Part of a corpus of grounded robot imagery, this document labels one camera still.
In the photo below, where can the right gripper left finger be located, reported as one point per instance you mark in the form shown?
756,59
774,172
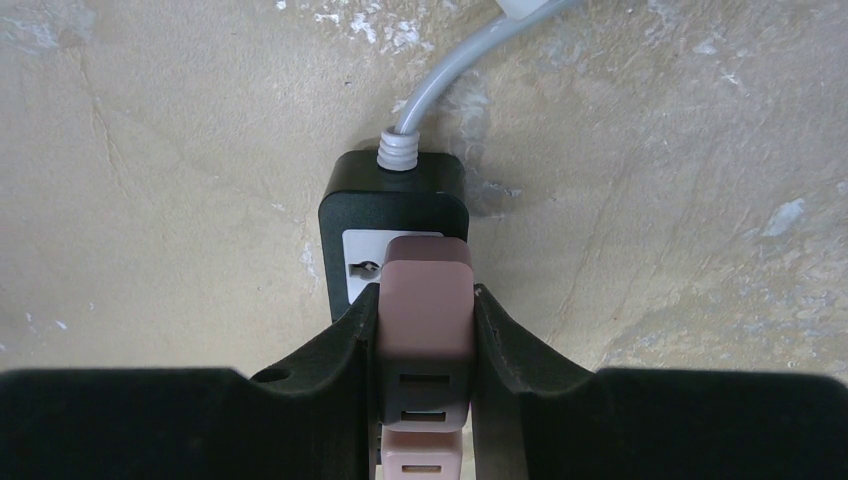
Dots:
311,415

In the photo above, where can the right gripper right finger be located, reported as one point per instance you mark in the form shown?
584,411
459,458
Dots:
538,415

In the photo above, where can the black power strip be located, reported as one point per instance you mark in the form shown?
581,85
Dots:
366,206

